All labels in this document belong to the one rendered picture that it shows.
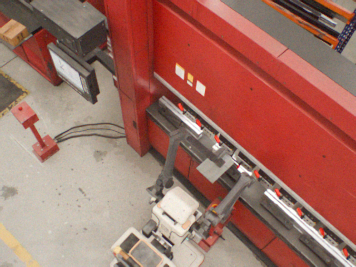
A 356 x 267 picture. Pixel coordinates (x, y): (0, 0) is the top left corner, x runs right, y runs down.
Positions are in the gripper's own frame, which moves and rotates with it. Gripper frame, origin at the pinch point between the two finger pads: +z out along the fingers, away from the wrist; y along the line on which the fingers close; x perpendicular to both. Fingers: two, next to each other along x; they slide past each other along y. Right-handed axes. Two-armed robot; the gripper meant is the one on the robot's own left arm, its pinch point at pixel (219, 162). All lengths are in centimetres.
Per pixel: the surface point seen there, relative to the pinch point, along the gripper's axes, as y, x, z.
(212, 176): -3.9, 12.2, -4.9
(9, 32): 228, 45, -34
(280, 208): -58, -5, 9
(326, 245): -101, -8, 9
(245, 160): -16.1, -14.4, -13.5
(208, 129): 21.5, -13.5, -13.5
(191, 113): 41.3, -13.2, -13.7
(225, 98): 14, -36, -57
